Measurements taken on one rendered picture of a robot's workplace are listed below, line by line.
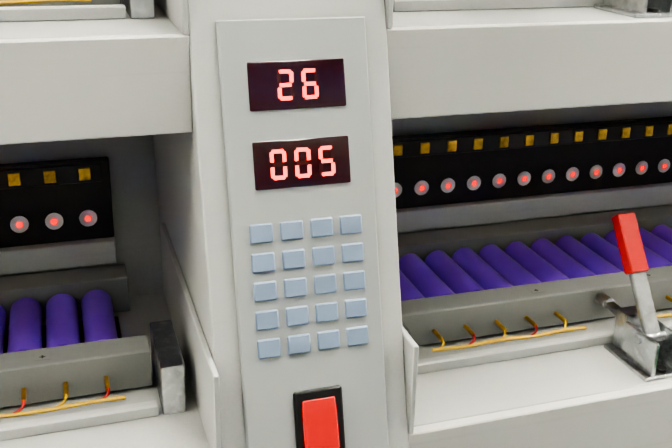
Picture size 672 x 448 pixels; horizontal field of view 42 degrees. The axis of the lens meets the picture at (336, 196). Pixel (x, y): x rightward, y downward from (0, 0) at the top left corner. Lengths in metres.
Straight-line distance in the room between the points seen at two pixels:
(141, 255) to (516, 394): 0.26
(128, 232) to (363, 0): 0.26
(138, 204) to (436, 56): 0.25
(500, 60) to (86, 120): 0.20
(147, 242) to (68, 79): 0.22
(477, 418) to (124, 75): 0.25
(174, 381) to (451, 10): 0.25
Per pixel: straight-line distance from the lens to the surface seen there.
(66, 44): 0.39
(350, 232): 0.41
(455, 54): 0.44
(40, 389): 0.48
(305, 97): 0.40
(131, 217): 0.60
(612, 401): 0.50
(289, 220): 0.40
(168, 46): 0.40
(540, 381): 0.50
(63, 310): 0.53
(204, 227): 0.40
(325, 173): 0.40
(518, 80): 0.46
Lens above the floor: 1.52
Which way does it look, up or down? 6 degrees down
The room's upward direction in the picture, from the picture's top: 3 degrees counter-clockwise
